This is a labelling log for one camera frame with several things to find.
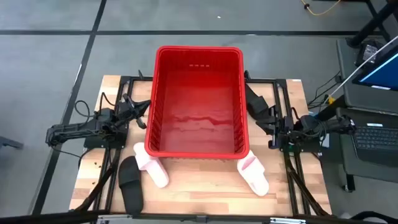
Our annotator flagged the black laptop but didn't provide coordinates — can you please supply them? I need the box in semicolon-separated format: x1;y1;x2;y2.
351;122;398;167

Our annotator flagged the red plastic bin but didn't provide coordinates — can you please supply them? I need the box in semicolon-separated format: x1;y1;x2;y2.
144;45;251;160

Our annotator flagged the black power adapter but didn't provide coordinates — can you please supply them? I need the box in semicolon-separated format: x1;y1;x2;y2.
355;40;386;66

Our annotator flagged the black slide sandal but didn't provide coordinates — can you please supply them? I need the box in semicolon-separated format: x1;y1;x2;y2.
244;83;271;121
118;156;144;216

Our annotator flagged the computer monitor blue screen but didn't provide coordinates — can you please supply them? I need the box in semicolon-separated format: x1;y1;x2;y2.
352;46;398;91

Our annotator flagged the silver metal bracket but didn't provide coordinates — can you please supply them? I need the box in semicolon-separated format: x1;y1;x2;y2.
96;214;131;223
269;217;307;224

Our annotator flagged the grey metal leg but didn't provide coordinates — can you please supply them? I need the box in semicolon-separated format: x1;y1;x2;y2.
0;136;25;151

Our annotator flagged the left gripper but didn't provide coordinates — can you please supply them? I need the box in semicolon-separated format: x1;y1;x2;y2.
116;93;152;129

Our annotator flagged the black tripod stand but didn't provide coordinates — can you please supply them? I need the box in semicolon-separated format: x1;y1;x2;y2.
346;0;398;49

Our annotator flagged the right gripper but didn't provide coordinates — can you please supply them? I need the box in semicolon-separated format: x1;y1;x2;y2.
256;106;296;149

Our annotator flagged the white cable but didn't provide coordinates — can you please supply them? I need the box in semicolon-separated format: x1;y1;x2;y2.
323;35;398;105

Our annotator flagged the black aluminium frame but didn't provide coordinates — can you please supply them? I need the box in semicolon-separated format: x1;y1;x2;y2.
0;70;335;224

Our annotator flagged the pink slide sandal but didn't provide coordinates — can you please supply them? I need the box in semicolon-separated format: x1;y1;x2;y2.
236;151;270;197
133;142;170;189

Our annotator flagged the yellow cable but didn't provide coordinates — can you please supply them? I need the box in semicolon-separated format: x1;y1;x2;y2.
300;0;342;16

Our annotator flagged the black power cable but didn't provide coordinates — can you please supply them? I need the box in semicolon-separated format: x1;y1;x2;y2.
307;70;343;110

